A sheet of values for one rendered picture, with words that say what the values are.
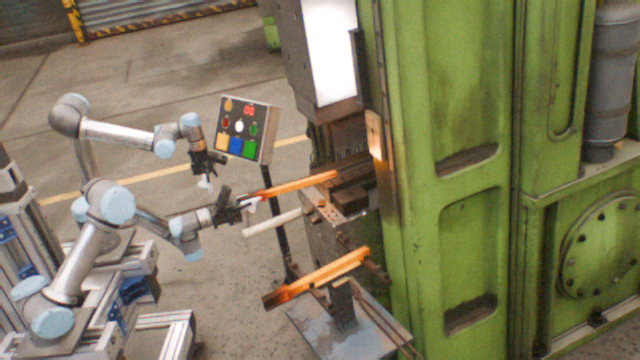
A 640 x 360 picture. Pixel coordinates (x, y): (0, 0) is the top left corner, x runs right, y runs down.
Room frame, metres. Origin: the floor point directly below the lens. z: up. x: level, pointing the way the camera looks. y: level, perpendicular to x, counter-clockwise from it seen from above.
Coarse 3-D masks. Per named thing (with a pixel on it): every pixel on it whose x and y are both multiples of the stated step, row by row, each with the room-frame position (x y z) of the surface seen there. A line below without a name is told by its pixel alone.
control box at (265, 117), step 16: (224, 96) 2.57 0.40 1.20; (224, 112) 2.53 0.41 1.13; (240, 112) 2.45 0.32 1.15; (256, 112) 2.38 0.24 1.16; (272, 112) 2.35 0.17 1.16; (224, 128) 2.48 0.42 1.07; (256, 128) 2.34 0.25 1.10; (272, 128) 2.34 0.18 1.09; (272, 144) 2.32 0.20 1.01; (256, 160) 2.27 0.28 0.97
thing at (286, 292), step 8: (360, 248) 1.48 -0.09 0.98; (368, 248) 1.47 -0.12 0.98; (344, 256) 1.45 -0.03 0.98; (352, 256) 1.45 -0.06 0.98; (360, 256) 1.45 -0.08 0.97; (336, 264) 1.42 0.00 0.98; (344, 264) 1.42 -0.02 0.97; (352, 264) 1.44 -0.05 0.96; (320, 272) 1.40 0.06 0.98; (328, 272) 1.40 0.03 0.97; (336, 272) 1.41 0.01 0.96; (304, 280) 1.37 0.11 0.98; (320, 280) 1.38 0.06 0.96; (280, 288) 1.34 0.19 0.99; (288, 288) 1.34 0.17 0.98; (296, 288) 1.34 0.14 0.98; (304, 288) 1.35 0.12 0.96; (264, 296) 1.32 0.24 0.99; (272, 296) 1.31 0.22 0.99; (280, 296) 1.33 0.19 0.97; (288, 296) 1.33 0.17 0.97; (264, 304) 1.30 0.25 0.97; (272, 304) 1.31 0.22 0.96; (280, 304) 1.32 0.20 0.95
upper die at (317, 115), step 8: (296, 96) 2.05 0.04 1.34; (352, 96) 1.94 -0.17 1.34; (296, 104) 2.06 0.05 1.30; (304, 104) 1.97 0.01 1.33; (312, 104) 1.89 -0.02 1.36; (328, 104) 1.90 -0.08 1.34; (336, 104) 1.92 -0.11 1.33; (344, 104) 1.93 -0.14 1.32; (352, 104) 1.94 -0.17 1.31; (304, 112) 1.99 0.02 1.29; (312, 112) 1.91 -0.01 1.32; (320, 112) 1.89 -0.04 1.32; (328, 112) 1.90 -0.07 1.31; (336, 112) 1.91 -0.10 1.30; (344, 112) 1.92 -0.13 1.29; (352, 112) 1.94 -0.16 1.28; (312, 120) 1.92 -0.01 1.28; (320, 120) 1.89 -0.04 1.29; (328, 120) 1.90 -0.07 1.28
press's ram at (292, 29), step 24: (288, 0) 1.94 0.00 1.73; (312, 0) 1.85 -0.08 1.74; (336, 0) 1.88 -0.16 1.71; (288, 24) 1.99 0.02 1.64; (312, 24) 1.85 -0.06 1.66; (336, 24) 1.88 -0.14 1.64; (288, 48) 2.03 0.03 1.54; (312, 48) 1.84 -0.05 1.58; (336, 48) 1.87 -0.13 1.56; (288, 72) 2.08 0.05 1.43; (312, 72) 1.84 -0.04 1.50; (336, 72) 1.87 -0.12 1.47; (312, 96) 1.88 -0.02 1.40; (336, 96) 1.86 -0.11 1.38
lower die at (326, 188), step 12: (348, 156) 2.14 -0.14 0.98; (360, 156) 2.10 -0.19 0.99; (372, 156) 2.06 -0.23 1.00; (324, 168) 2.06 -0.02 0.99; (336, 168) 2.03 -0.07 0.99; (324, 180) 1.94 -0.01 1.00; (336, 180) 1.93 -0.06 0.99; (348, 180) 1.92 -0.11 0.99; (360, 180) 1.93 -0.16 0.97; (324, 192) 1.93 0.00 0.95
